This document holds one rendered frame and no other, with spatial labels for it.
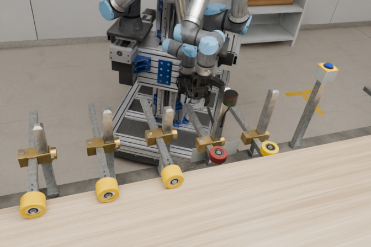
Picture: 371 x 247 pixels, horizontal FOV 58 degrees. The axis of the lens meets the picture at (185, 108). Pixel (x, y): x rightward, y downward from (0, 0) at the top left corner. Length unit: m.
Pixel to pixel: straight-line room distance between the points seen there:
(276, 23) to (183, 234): 3.97
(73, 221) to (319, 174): 1.01
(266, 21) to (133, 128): 2.81
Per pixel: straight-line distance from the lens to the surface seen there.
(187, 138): 2.53
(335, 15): 5.50
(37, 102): 3.27
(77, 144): 2.79
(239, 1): 1.74
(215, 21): 1.90
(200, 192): 1.34
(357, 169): 1.69
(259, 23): 4.74
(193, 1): 1.51
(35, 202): 1.25
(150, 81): 2.17
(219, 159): 1.46
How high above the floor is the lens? 1.96
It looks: 39 degrees down
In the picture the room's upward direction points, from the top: 7 degrees clockwise
